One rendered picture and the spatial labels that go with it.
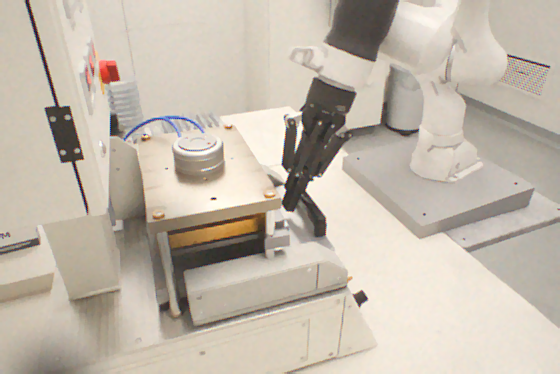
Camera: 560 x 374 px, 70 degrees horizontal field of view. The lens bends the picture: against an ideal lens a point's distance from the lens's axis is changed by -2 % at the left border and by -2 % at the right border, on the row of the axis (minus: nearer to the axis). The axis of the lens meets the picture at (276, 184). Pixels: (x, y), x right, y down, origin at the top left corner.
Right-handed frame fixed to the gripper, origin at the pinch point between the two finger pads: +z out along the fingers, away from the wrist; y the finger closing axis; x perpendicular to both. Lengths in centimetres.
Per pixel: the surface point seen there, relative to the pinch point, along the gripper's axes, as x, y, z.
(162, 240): -13.1, -24.1, 3.1
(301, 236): -6.1, 1.1, 5.4
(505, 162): 136, 245, 21
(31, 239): 31, -43, 38
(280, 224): -11.3, -7.0, 0.0
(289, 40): 204, 79, -7
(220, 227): -10.1, -15.5, 2.3
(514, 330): -23, 46, 13
